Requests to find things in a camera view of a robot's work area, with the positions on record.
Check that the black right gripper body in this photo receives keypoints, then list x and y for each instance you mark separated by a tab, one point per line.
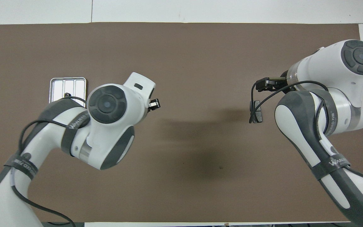
277	84

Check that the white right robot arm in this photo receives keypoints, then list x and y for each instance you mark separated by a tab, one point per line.
342	88

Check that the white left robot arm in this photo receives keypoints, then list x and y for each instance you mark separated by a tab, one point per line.
106	126

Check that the silver metal tray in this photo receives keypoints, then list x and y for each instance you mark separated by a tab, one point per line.
74	86

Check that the rectangular dark brake pad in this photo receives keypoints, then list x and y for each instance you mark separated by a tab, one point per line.
258	113

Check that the brown table mat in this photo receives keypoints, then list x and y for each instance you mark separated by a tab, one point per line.
200	63

